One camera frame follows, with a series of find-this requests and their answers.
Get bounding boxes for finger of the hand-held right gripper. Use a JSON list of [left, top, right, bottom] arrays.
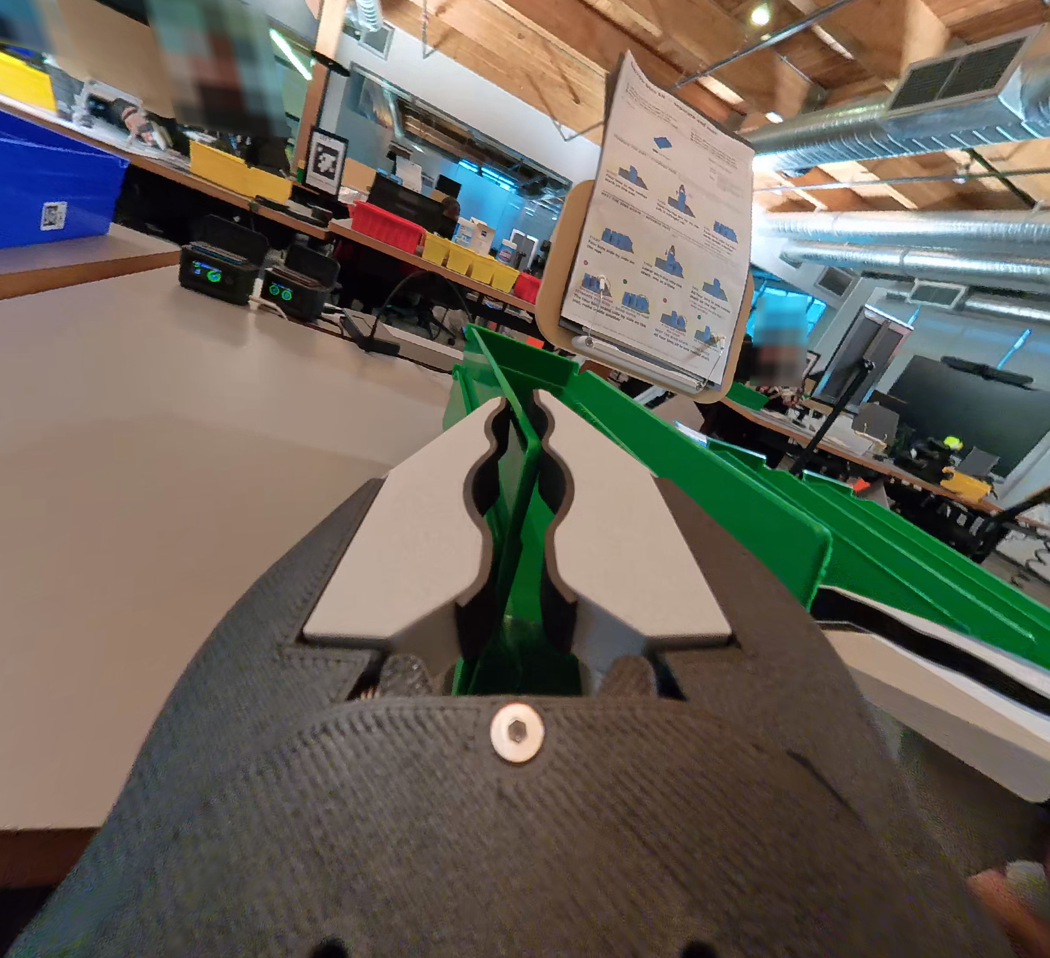
[[820, 587, 1050, 670], [820, 609, 1050, 703]]

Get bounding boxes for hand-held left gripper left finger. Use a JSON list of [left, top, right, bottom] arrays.
[[300, 396, 514, 662]]

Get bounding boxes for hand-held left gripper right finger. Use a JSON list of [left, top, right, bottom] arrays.
[[532, 389, 733, 662]]

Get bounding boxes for grey desk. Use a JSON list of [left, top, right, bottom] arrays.
[[0, 223, 183, 301], [0, 264, 1050, 832]]

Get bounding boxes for large black monitor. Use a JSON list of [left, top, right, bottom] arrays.
[[888, 355, 1041, 479]]

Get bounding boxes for black power adapter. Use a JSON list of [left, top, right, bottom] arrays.
[[338, 308, 403, 357]]

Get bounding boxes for black battery charging case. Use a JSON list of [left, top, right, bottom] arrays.
[[179, 215, 270, 306], [261, 254, 341, 323]]

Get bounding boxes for instruction sheet with blue figures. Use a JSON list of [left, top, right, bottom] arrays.
[[560, 51, 756, 385]]

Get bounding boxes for black white marker sign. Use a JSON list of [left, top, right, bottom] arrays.
[[306, 129, 351, 198]]

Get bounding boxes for interior glass window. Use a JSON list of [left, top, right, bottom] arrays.
[[348, 62, 573, 237]]

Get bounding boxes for wide yellow plastic bin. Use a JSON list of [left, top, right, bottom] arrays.
[[0, 51, 59, 115], [189, 140, 294, 206]]

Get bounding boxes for black floor lamp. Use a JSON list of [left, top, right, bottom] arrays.
[[310, 52, 352, 134]]

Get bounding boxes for blue plastic bin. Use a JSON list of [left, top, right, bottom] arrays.
[[0, 108, 132, 252]]

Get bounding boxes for silver duct with vent grille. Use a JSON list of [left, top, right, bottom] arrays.
[[748, 29, 1050, 178]]

